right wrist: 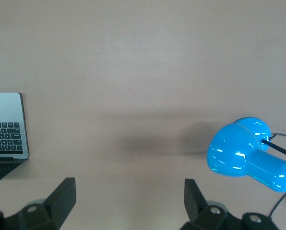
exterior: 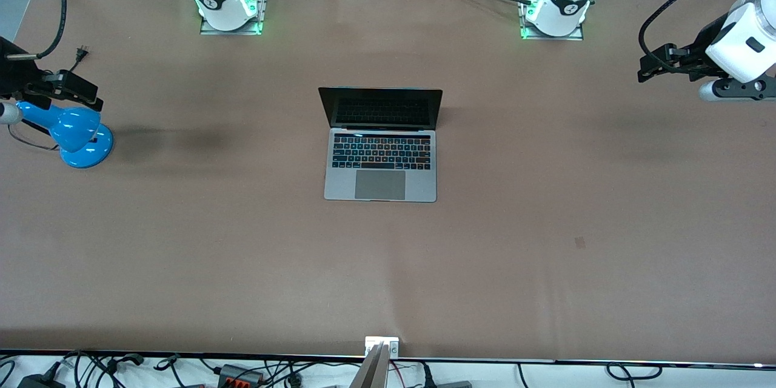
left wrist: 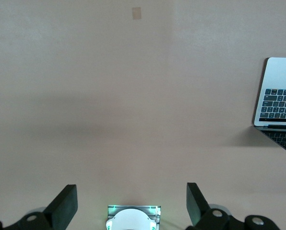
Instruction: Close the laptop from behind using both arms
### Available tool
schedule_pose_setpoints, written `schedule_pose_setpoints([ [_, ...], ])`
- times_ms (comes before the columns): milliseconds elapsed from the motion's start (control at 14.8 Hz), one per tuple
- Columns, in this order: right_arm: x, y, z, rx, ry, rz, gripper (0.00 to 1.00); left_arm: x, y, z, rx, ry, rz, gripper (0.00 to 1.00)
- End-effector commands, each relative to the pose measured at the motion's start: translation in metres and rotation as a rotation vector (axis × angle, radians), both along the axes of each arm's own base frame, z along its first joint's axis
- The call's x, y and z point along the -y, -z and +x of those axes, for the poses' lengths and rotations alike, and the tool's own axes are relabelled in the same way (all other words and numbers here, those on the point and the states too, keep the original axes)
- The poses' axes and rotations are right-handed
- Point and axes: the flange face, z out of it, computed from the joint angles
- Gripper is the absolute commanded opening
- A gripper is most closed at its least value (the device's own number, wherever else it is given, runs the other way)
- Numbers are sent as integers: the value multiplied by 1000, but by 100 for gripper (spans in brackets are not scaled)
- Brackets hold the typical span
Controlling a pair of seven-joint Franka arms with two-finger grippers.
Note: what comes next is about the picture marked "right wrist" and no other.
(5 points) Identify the blue desk lamp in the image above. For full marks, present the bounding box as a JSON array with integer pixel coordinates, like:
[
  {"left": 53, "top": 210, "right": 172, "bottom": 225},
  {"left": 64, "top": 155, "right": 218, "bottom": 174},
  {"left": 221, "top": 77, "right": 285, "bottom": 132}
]
[{"left": 206, "top": 116, "right": 286, "bottom": 193}]

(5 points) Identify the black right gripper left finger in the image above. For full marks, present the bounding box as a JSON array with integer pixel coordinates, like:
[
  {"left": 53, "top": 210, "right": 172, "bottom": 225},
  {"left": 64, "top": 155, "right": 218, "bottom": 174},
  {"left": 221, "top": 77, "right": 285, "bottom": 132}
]
[{"left": 0, "top": 177, "right": 76, "bottom": 230}]

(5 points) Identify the silver grey laptop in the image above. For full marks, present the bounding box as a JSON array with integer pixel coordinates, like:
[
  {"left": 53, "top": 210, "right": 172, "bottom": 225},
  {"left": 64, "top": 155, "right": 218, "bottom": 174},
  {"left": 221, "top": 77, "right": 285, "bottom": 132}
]
[{"left": 0, "top": 92, "right": 30, "bottom": 189}]

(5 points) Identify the black lamp power cord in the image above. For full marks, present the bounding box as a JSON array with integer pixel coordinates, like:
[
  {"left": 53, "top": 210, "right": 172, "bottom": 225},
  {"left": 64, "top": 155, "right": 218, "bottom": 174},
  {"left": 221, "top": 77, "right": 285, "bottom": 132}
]
[{"left": 268, "top": 132, "right": 286, "bottom": 220}]

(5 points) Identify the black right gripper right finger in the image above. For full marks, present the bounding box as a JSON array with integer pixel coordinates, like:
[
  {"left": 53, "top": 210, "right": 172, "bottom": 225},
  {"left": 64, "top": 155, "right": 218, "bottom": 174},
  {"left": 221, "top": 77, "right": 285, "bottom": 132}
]
[{"left": 180, "top": 178, "right": 282, "bottom": 230}]

